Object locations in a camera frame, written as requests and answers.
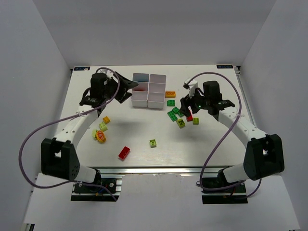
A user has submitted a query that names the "aluminium rail front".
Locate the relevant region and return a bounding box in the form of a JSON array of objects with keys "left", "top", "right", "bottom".
[{"left": 44, "top": 165, "right": 244, "bottom": 175}]

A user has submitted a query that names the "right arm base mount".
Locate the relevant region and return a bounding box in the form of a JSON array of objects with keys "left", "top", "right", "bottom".
[{"left": 196, "top": 174, "right": 248, "bottom": 205}]

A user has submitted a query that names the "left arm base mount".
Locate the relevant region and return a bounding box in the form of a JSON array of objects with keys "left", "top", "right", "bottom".
[{"left": 71, "top": 175, "right": 123, "bottom": 202}]

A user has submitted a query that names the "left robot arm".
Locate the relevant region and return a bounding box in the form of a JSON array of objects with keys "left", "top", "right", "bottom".
[{"left": 41, "top": 72, "right": 138, "bottom": 184}]

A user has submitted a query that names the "yellow flower lego brick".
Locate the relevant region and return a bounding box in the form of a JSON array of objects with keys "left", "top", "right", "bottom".
[{"left": 92, "top": 129, "right": 106, "bottom": 143}]

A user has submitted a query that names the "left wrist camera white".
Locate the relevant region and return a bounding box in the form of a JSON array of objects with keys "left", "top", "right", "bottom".
[{"left": 98, "top": 69, "right": 113, "bottom": 78}]

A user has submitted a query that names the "blue table label right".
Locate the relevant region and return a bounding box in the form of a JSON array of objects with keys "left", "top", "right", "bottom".
[{"left": 216, "top": 64, "right": 233, "bottom": 69}]

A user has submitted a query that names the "teal rounded lego brick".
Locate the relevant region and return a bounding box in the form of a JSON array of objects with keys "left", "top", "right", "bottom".
[{"left": 133, "top": 73, "right": 149, "bottom": 82}]

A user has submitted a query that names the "blue table label left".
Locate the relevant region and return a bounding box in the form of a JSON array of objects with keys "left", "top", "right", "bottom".
[{"left": 73, "top": 66, "right": 90, "bottom": 71}]

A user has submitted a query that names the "white right divided container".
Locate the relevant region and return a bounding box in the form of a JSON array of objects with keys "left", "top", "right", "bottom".
[{"left": 147, "top": 74, "right": 166, "bottom": 109}]

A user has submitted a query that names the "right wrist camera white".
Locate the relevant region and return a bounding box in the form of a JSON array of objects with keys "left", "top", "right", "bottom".
[{"left": 183, "top": 78, "right": 198, "bottom": 98}]

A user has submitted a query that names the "orange flat lego brick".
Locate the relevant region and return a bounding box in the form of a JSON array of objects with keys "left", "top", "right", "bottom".
[{"left": 165, "top": 91, "right": 176, "bottom": 98}]

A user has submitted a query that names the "orange small lego brick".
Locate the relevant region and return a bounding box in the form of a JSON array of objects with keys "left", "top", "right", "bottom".
[{"left": 103, "top": 116, "right": 110, "bottom": 124}]

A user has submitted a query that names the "lime lego brick center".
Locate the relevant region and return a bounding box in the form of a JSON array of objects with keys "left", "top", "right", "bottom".
[{"left": 149, "top": 139, "right": 157, "bottom": 148}]

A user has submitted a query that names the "blue table label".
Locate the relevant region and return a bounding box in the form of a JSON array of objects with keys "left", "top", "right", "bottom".
[
  {"left": 73, "top": 66, "right": 90, "bottom": 71},
  {"left": 216, "top": 64, "right": 233, "bottom": 69}
]

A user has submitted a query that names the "lime lego brick left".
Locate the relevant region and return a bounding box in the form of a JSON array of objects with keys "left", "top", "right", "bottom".
[{"left": 99, "top": 122, "right": 108, "bottom": 132}]

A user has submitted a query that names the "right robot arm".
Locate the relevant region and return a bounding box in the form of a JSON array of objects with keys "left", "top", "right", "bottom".
[{"left": 180, "top": 79, "right": 284, "bottom": 192}]

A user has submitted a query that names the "green lego brick lower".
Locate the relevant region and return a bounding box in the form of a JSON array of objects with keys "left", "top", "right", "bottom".
[{"left": 167, "top": 111, "right": 178, "bottom": 122}]

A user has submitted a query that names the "red lego brick spare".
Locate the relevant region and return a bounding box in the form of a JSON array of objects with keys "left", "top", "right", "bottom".
[{"left": 118, "top": 146, "right": 130, "bottom": 160}]

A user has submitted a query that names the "olive green lego brick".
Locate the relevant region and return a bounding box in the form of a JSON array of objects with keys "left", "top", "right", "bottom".
[{"left": 176, "top": 119, "right": 185, "bottom": 128}]

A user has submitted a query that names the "lime lego brick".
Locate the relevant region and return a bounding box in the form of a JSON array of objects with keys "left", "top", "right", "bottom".
[
  {"left": 99, "top": 122, "right": 108, "bottom": 132},
  {"left": 149, "top": 139, "right": 157, "bottom": 148}
]

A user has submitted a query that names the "lime green small lego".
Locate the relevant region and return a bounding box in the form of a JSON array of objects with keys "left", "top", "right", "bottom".
[{"left": 192, "top": 117, "right": 200, "bottom": 125}]

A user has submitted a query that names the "green L-shaped lego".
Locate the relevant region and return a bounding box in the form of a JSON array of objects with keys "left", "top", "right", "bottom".
[{"left": 172, "top": 107, "right": 184, "bottom": 117}]

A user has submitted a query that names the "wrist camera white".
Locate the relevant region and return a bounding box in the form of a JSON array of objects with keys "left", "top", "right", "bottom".
[
  {"left": 183, "top": 78, "right": 198, "bottom": 98},
  {"left": 98, "top": 69, "right": 113, "bottom": 78}
]

